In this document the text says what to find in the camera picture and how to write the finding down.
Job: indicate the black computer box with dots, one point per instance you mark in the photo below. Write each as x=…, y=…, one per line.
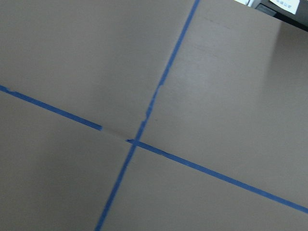
x=293, y=12

